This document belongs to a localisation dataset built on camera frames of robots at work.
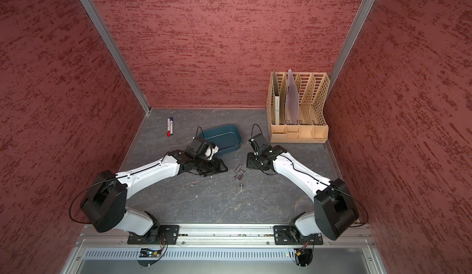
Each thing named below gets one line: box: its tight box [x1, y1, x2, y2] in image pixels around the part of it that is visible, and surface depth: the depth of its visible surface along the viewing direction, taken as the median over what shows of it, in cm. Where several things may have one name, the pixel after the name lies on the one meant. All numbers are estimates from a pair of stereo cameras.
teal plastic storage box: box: [197, 124, 243, 155], surface depth 108 cm
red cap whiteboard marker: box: [166, 117, 172, 137], surface depth 112 cm
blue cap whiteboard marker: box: [169, 116, 174, 137], surface depth 112 cm
